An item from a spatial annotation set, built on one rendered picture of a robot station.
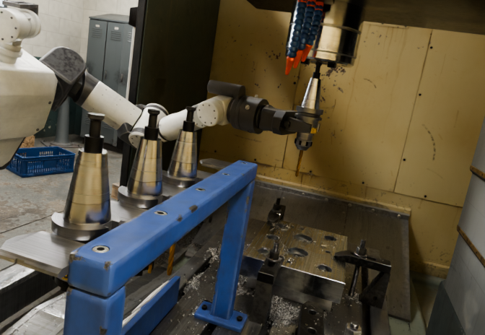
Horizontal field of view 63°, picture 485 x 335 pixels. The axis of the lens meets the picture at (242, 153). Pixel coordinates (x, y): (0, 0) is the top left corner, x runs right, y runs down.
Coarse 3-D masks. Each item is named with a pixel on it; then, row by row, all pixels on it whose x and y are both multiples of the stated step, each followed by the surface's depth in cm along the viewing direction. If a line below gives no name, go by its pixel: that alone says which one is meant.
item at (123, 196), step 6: (120, 186) 49; (120, 192) 47; (126, 192) 48; (162, 192) 50; (168, 192) 50; (120, 198) 47; (126, 198) 46; (132, 198) 46; (138, 198) 46; (144, 198) 47; (150, 198) 47; (156, 198) 48; (162, 198) 49; (168, 198) 49; (132, 204) 46; (138, 204) 46; (144, 204) 46; (150, 204) 47; (156, 204) 47
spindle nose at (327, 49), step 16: (336, 16) 80; (352, 16) 81; (288, 32) 88; (320, 32) 81; (336, 32) 81; (352, 32) 82; (288, 48) 87; (320, 48) 81; (336, 48) 82; (352, 48) 83; (336, 64) 88; (352, 64) 86
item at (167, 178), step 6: (162, 174) 58; (198, 174) 61; (162, 180) 58; (168, 180) 57; (174, 180) 57; (180, 180) 57; (186, 180) 57; (192, 180) 57; (198, 180) 59; (180, 186) 57; (186, 186) 57
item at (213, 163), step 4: (200, 160) 76; (204, 160) 75; (208, 160) 76; (212, 160) 76; (216, 160) 77; (220, 160) 77; (204, 164) 73; (208, 164) 73; (212, 164) 73; (216, 164) 74; (220, 164) 74; (224, 164) 75; (228, 164) 75; (216, 168) 73; (220, 168) 73
